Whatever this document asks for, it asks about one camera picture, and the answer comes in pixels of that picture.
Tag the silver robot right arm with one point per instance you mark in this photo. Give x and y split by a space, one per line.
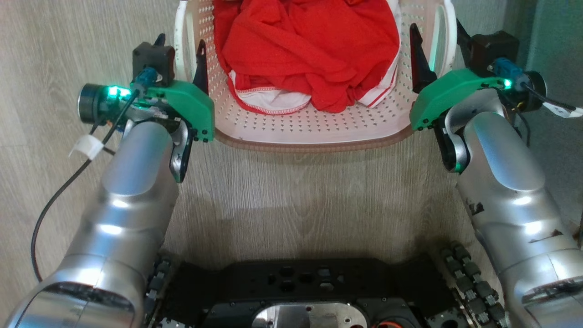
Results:
501 182

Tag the black robot base chassis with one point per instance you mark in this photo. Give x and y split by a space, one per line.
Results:
309 282

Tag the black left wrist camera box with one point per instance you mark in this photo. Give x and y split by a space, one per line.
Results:
152 57

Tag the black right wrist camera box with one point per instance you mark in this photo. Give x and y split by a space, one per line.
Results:
492 48

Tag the white perforated plastic laundry basket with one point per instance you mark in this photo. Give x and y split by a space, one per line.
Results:
309 127

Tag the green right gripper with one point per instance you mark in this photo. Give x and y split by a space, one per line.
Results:
448 89

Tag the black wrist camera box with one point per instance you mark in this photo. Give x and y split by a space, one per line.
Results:
152 57
492 48

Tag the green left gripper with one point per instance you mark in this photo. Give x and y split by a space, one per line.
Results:
191 105

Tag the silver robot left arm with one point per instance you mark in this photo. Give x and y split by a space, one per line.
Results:
132 182

